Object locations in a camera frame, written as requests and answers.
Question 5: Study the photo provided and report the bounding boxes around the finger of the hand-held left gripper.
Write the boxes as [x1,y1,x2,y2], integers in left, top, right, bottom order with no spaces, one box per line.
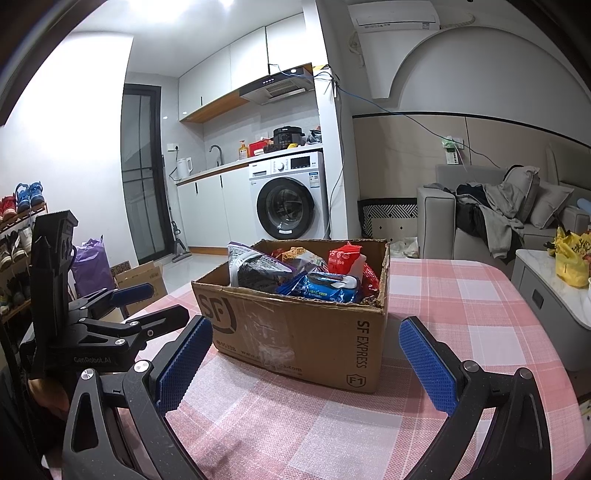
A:
[69,283,155,321]
[76,305,191,347]

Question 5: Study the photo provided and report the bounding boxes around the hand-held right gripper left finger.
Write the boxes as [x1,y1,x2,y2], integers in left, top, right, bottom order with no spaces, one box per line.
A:
[61,315,213,480]

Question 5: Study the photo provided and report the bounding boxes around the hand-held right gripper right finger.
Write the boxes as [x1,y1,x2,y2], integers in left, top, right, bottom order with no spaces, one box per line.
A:
[398,316,552,480]

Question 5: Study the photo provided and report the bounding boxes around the purple cartoon candy bag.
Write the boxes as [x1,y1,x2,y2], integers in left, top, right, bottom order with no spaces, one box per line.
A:
[227,243,283,292]

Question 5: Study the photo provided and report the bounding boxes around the brown cardboard box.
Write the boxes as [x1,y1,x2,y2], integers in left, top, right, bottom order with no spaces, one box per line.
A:
[191,239,391,394]

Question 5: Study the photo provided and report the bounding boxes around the blue cookie packet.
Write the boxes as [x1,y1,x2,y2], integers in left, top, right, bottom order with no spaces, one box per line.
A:
[276,271,362,305]

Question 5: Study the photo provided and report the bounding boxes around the red white snack packet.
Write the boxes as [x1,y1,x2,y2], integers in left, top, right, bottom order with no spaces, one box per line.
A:
[328,243,369,278]

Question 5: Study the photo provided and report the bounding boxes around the stick snack packet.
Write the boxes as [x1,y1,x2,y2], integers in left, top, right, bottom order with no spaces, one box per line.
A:
[272,246,327,269]

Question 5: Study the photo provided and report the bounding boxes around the person's left forearm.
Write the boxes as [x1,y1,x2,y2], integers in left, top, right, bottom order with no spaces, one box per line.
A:
[0,369,70,480]

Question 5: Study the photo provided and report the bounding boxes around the person's left hand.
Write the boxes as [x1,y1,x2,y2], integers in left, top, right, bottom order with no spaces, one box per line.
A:
[27,376,70,416]

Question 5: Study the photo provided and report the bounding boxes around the small printed cardboard carton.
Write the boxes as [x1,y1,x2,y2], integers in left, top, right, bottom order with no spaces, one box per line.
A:
[113,261,168,317]

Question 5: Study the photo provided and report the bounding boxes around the shoe rack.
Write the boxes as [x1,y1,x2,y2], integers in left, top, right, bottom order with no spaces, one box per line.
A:
[0,203,51,326]

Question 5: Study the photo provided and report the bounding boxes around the dark sneakers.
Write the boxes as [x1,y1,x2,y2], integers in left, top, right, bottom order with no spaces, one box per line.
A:
[0,230,33,271]

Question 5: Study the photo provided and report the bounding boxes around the stick vacuum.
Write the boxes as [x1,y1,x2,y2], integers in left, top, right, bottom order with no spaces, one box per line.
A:
[167,157,193,263]

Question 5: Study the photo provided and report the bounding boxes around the blue shoes pair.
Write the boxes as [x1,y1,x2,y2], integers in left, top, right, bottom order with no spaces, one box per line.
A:
[15,182,47,214]

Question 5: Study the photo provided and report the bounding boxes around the white base cabinets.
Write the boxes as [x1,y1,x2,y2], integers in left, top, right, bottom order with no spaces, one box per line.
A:
[176,170,257,253]

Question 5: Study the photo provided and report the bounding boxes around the black framed glass door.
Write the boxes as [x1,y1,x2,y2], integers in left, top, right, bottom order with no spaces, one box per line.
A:
[121,84,174,265]

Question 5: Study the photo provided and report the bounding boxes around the white coffee table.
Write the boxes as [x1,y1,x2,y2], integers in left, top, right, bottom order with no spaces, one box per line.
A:
[512,249,591,373]

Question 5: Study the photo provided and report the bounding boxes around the grey sofa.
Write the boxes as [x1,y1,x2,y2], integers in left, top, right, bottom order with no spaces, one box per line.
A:
[416,164,591,265]

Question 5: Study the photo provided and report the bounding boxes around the grey jacket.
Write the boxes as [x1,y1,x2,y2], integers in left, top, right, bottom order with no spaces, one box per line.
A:
[480,167,541,260]

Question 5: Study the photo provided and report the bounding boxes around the black clothing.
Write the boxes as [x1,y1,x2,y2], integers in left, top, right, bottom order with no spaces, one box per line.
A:
[454,182,504,241]

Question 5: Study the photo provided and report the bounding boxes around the black white patterned panel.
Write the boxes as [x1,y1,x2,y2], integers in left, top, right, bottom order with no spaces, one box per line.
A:
[358,197,419,241]

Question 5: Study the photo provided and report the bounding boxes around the white washing machine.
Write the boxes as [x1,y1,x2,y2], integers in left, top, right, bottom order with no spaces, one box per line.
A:
[248,150,329,241]

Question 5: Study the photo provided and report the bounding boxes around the yellow plastic bag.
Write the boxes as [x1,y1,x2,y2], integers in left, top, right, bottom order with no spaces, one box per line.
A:
[553,226,591,289]

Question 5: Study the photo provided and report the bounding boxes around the grey cushion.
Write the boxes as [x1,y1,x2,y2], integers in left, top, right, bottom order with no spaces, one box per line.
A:
[528,181,575,230]

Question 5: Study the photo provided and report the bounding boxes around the black pressure cooker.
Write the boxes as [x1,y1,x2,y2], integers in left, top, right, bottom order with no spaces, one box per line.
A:
[272,126,306,150]

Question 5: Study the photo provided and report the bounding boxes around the range hood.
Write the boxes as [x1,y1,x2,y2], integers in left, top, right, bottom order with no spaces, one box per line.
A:
[239,65,314,106]

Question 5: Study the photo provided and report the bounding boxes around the white air conditioner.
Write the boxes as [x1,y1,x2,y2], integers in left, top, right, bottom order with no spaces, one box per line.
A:
[347,2,442,32]

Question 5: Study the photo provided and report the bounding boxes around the wall socket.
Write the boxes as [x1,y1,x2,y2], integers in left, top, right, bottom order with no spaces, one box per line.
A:
[439,136,467,165]

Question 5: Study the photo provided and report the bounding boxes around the white wall cabinets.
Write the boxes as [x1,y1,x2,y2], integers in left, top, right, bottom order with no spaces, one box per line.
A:
[178,11,331,124]

